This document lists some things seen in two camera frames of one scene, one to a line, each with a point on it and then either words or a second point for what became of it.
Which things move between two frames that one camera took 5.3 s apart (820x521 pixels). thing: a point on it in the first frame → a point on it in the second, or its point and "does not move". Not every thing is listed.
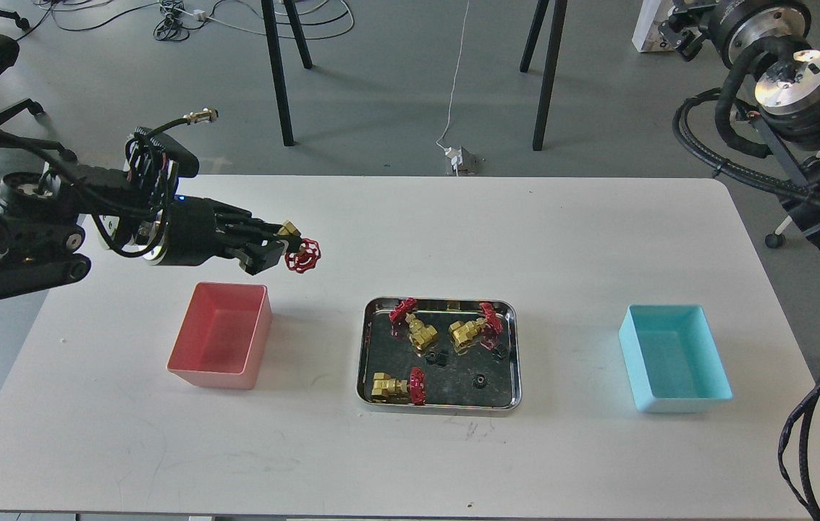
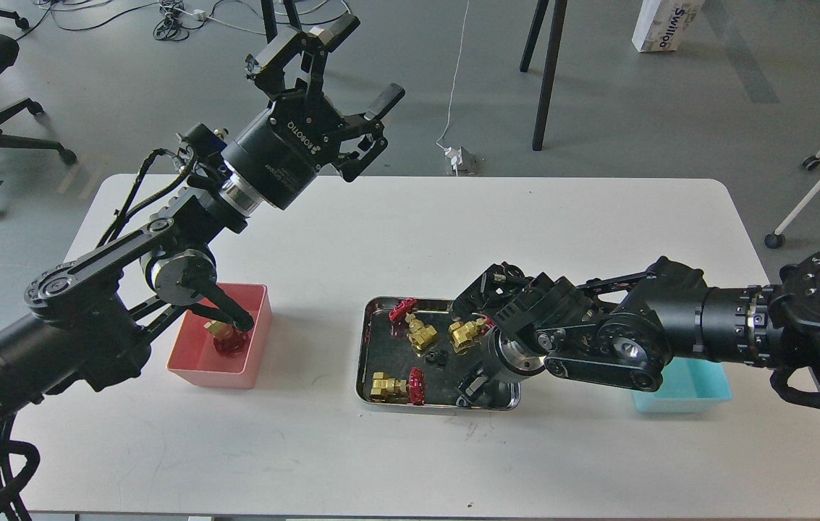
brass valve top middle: (419, 335) does not move
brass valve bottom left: (383, 385) does not move
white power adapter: (456, 155) does not move
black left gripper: (192, 236) → (278, 159)
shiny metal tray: (453, 355) does not move
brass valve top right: (485, 328) does not move
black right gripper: (737, 24) → (512, 310)
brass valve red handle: (304, 259) → (229, 341)
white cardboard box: (647, 37) does not move
